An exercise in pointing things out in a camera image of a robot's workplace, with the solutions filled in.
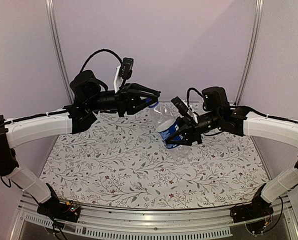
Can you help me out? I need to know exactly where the Pepsi bottle blue label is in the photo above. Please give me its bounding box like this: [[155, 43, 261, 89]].
[[148, 101, 192, 161]]

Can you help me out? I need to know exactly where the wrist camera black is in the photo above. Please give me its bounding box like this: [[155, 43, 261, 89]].
[[113, 57, 134, 93], [171, 96, 198, 123]]

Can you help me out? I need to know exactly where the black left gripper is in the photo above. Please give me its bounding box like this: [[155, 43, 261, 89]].
[[86, 82, 159, 117]]

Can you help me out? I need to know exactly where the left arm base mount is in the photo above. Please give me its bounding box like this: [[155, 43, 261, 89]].
[[37, 198, 81, 223]]

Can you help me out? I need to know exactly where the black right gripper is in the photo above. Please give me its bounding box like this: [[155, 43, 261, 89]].
[[163, 109, 221, 145]]

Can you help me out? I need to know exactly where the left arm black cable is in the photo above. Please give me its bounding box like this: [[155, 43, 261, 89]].
[[80, 49, 123, 73]]

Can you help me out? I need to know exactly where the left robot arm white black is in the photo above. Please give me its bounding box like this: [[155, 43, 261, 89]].
[[0, 70, 160, 217]]

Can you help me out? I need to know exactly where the aluminium corner post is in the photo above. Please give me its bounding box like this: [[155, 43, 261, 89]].
[[235, 0, 264, 106], [45, 0, 74, 104]]

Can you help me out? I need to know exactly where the floral patterned table mat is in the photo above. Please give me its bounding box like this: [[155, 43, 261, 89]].
[[40, 110, 268, 209]]

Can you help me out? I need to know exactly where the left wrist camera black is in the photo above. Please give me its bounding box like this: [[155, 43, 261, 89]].
[[113, 57, 134, 93]]

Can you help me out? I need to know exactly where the aluminium front rail frame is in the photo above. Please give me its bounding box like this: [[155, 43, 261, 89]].
[[10, 194, 298, 240]]

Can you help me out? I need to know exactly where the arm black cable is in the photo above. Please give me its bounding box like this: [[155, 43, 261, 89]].
[[186, 87, 203, 105], [80, 49, 123, 73]]

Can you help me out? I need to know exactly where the right aluminium corner post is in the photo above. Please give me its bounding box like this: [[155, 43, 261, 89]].
[[235, 0, 264, 106]]

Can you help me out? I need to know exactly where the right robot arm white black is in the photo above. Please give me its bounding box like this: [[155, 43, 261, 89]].
[[165, 86, 298, 218]]

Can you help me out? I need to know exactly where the left aluminium corner post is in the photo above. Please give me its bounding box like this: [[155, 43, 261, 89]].
[[45, 0, 74, 104]]

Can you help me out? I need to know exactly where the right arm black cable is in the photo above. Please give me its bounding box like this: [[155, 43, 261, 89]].
[[186, 87, 203, 105]]

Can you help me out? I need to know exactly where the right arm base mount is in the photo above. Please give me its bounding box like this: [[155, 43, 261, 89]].
[[230, 203, 273, 235]]

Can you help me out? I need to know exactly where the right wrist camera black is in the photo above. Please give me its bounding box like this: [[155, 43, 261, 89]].
[[171, 96, 198, 123]]

